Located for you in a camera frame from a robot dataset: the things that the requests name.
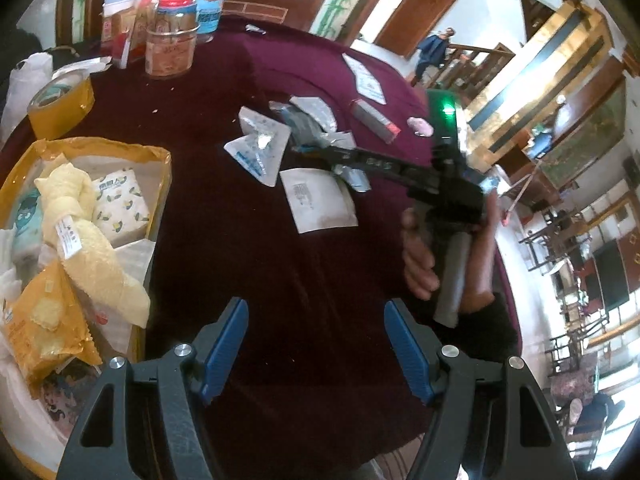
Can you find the wooden sideboard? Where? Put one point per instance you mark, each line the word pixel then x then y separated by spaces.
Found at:
pixel 270 0

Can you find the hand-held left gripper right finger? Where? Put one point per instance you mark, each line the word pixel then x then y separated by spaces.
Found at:
pixel 407 357

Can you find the glass jar with orange contents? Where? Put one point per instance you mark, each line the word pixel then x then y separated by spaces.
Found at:
pixel 170 40

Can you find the black screen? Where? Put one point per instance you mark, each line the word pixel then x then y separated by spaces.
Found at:
pixel 611 275

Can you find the blue foil sachet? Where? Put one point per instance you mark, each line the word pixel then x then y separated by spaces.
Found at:
pixel 300 122

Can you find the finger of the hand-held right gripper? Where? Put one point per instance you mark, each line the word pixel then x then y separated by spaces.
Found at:
pixel 380 165

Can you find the orange snack packet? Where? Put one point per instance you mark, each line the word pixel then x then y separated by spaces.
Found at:
pixel 45 320

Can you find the wooden stair railing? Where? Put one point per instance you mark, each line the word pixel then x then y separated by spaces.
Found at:
pixel 475 62

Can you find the white plastic bag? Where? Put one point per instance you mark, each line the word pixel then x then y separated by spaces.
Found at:
pixel 25 85

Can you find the person's right forearm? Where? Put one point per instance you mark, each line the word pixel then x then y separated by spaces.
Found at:
pixel 492 325

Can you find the grey box with red end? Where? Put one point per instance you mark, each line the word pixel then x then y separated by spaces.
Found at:
pixel 375 120

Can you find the lemon print tissue pack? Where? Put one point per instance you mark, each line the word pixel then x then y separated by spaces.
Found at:
pixel 122 207

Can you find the cardboard box with yellow tape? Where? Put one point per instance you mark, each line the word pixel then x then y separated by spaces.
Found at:
pixel 150 160

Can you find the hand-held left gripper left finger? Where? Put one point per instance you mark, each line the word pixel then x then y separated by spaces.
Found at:
pixel 225 352

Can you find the plastic bottle with blue label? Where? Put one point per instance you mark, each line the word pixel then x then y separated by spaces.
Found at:
pixel 212 5

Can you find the orange boxed goods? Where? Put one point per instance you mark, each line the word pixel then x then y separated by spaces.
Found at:
pixel 120 30

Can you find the yellow tape roll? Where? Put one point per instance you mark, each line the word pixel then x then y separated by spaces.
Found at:
pixel 60 105

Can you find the white sachet with blue print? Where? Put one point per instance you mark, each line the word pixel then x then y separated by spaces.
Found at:
pixel 260 145

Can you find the white square sachet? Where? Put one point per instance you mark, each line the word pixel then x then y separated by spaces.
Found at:
pixel 320 200

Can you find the blue wipes pack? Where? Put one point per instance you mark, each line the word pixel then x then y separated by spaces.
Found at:
pixel 27 220

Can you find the yellow towel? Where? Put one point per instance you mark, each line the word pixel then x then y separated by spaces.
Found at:
pixel 80 240

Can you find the white zip bag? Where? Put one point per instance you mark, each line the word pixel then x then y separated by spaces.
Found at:
pixel 127 270

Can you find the white paper sachet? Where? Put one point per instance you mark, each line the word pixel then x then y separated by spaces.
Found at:
pixel 356 64
pixel 372 90

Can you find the person's right hand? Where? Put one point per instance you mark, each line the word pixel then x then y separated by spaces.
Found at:
pixel 420 260

